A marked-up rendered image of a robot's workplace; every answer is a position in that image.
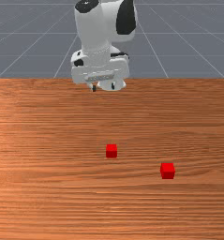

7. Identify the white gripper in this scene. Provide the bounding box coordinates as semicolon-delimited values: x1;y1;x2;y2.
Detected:
70;49;130;93

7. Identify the red cube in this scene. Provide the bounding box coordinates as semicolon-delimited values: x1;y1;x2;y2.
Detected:
159;162;176;180
105;143;118;159

